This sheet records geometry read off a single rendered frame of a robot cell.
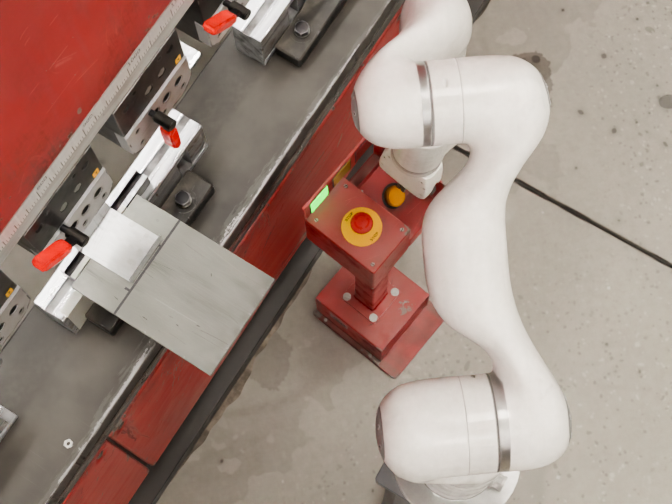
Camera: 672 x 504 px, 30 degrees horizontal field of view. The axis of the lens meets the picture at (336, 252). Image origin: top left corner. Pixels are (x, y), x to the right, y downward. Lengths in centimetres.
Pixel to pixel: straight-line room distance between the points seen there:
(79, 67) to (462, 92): 46
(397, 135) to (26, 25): 43
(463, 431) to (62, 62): 63
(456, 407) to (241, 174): 80
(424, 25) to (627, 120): 171
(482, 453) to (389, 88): 44
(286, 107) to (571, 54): 121
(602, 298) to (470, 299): 158
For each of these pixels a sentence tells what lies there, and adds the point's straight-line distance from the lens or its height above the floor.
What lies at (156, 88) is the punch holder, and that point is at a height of 127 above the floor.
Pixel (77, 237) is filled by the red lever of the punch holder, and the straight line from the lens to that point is 174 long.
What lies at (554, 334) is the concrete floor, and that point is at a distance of 299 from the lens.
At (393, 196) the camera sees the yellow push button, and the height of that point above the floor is 73.
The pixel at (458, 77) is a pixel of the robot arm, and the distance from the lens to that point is 144.
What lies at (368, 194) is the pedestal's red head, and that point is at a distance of 227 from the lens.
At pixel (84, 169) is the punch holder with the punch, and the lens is 172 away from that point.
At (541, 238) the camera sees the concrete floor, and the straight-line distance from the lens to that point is 304.
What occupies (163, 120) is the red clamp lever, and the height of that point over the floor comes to 125.
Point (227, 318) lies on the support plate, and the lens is 195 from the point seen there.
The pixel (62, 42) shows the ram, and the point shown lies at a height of 159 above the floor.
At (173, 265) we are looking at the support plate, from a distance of 198.
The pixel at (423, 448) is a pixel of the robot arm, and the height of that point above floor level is 141.
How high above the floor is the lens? 289
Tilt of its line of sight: 74 degrees down
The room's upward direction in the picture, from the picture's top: 4 degrees counter-clockwise
